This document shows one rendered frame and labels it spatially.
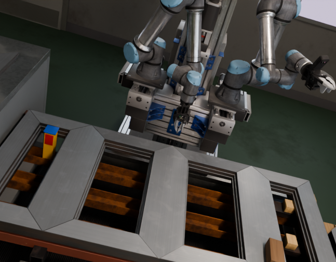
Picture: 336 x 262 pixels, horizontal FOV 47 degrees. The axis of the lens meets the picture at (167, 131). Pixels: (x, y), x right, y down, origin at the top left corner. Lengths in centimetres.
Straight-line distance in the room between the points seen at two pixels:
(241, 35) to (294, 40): 65
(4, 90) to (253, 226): 129
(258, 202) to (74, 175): 88
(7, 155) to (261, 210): 120
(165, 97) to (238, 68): 47
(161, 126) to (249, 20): 284
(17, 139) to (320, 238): 147
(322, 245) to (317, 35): 357
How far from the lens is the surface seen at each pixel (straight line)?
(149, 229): 162
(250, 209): 190
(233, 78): 226
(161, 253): 156
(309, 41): 517
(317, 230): 201
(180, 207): 176
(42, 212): 162
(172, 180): 187
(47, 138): 200
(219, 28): 235
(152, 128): 245
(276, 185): 215
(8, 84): 200
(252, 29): 505
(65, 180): 175
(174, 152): 205
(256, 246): 175
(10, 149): 189
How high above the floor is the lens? 206
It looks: 33 degrees down
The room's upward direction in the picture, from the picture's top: 17 degrees clockwise
